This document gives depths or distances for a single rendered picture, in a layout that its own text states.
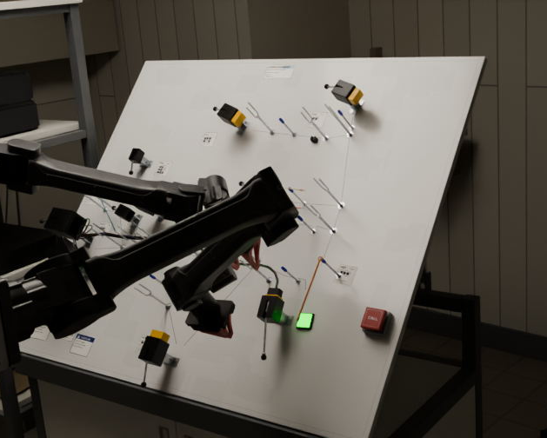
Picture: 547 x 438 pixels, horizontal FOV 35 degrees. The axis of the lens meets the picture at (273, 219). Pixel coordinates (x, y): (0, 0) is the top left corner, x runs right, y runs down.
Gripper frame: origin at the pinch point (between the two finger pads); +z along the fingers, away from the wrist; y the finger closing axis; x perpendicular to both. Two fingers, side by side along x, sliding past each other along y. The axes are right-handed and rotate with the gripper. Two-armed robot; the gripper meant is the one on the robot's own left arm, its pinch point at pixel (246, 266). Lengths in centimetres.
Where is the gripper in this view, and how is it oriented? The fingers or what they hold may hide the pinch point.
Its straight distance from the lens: 201.0
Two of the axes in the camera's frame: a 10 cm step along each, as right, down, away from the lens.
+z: 3.5, 7.9, 5.1
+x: -4.1, 6.2, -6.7
